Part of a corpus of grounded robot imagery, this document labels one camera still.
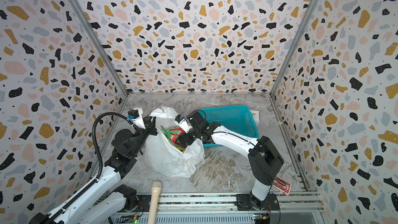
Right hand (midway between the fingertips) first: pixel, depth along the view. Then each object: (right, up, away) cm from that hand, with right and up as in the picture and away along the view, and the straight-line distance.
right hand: (177, 134), depth 81 cm
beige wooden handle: (-9, -26, -6) cm, 28 cm away
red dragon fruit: (-1, +1, -4) cm, 4 cm away
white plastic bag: (-6, -10, -4) cm, 12 cm away
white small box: (+48, +9, +22) cm, 53 cm away
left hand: (-9, +12, -10) cm, 18 cm away
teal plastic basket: (+37, +6, +26) cm, 45 cm away
